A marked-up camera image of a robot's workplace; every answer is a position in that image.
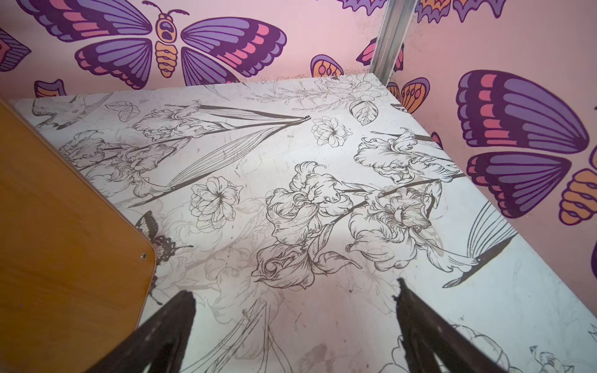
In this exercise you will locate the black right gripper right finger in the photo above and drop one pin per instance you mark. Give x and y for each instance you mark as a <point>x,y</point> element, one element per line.
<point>430,341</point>

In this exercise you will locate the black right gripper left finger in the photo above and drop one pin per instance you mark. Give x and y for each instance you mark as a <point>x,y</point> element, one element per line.
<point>159,344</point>

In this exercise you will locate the wooden tiered shelf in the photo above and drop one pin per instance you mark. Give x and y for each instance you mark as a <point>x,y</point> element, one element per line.
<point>74,272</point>

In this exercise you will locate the aluminium frame post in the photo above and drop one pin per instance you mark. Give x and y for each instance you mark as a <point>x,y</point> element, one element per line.
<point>395,23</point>

